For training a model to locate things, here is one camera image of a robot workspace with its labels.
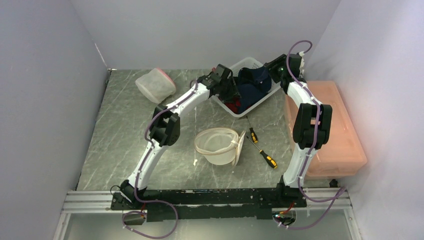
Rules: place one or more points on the white mesh laundry bag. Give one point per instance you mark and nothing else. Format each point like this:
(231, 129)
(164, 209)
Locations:
(220, 145)

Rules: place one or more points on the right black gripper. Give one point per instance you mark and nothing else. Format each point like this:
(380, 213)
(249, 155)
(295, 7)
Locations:
(273, 66)

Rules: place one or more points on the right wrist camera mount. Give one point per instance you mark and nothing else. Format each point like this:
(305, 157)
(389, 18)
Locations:
(301, 64)

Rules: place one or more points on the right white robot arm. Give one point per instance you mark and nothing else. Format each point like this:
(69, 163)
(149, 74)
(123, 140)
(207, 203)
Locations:
(312, 125)

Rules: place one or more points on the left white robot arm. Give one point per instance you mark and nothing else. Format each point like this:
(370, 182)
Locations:
(164, 128)

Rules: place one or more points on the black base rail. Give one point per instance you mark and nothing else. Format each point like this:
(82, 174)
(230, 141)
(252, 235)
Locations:
(188, 204)

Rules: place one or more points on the black yellow short screwdriver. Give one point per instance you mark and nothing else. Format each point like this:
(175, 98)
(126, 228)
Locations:
(253, 135)

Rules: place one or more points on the red bra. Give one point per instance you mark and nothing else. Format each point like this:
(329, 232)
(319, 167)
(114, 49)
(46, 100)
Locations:
(234, 105)

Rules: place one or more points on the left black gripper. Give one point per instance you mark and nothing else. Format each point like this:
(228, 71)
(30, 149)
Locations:
(233, 93)

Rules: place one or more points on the navy blue bra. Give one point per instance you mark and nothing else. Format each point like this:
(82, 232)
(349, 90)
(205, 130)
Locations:
(253, 84)

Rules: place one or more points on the orange translucent storage box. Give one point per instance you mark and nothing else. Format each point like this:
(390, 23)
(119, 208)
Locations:
(343, 154)

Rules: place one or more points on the white plastic basket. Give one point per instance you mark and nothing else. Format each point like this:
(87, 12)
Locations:
(248, 62)

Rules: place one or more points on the long yellow black screwdriver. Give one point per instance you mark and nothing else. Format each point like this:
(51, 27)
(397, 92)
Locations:
(269, 160)

